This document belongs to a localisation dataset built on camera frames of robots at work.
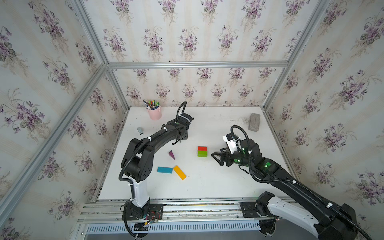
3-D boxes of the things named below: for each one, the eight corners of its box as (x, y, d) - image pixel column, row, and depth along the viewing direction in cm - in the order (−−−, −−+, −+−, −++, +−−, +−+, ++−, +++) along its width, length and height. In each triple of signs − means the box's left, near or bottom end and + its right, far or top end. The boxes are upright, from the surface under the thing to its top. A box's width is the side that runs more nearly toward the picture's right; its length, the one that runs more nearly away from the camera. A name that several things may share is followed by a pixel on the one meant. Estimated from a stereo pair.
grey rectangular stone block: (247, 130, 109) (248, 127, 106) (249, 115, 119) (251, 112, 116) (257, 133, 107) (259, 130, 105) (259, 117, 117) (260, 114, 115)
